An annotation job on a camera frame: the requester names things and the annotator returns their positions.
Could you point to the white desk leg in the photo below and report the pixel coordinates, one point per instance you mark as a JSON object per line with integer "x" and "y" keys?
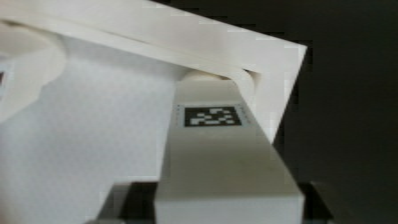
{"x": 226, "y": 184}
{"x": 33, "y": 63}

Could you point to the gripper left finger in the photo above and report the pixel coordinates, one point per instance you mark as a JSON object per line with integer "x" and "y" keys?
{"x": 129, "y": 206}

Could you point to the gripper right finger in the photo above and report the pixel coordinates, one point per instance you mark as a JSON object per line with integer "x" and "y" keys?
{"x": 326, "y": 209}

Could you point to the white front fence bar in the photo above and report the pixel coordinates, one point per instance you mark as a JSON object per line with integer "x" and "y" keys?
{"x": 164, "y": 33}

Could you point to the white desk top tray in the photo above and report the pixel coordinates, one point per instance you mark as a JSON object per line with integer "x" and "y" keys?
{"x": 82, "y": 140}

